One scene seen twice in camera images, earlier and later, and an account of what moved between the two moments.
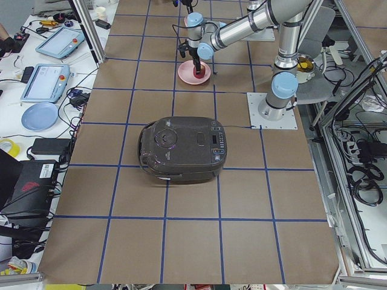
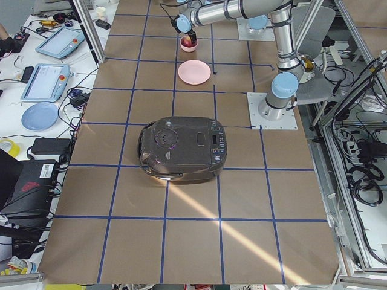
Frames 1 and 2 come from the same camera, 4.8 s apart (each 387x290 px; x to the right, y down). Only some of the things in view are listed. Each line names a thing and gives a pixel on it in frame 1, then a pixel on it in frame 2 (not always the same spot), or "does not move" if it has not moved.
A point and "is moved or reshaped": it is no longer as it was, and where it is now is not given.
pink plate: x=185 y=72 does not move
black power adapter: x=103 y=24 does not move
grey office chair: x=318 y=25 does not move
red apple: x=202 y=72 is moved or reshaped
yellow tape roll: x=15 y=150 does not move
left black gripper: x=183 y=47 → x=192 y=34
